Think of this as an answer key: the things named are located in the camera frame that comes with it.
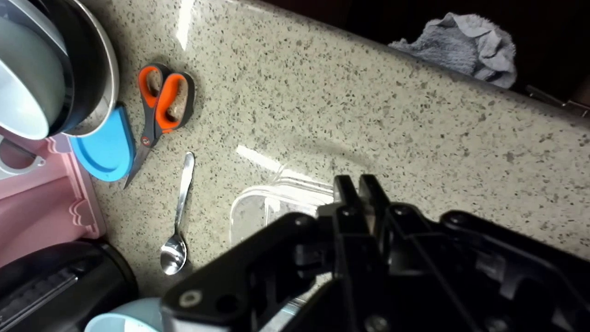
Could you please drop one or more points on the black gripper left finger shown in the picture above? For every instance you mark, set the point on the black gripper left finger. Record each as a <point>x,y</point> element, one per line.
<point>358,263</point>

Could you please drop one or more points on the clear glass container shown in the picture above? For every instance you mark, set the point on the clear glass container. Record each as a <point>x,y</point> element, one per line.
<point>259,206</point>

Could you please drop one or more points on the orange handled scissors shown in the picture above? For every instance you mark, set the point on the orange handled scissors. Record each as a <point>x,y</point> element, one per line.
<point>168,105</point>

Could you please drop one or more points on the grey cloth rag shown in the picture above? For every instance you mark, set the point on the grey cloth rag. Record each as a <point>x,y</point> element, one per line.
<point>469,46</point>

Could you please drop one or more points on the blue silicone lid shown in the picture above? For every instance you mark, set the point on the blue silicone lid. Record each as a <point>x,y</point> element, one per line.
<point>108,154</point>

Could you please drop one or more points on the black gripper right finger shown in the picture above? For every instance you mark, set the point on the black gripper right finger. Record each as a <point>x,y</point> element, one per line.
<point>419,261</point>

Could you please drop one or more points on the light blue back bowl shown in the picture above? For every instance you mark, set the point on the light blue back bowl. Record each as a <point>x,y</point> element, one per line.
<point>137,317</point>

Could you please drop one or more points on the pink knife block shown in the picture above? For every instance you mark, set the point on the pink knife block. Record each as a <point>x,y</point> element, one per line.
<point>45,199</point>

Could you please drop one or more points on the metal spoon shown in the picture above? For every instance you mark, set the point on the metal spoon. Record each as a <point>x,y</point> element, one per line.
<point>174,252</point>

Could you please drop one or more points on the stacked grey black bowls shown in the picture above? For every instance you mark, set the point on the stacked grey black bowls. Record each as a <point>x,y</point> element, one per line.
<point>58,70</point>

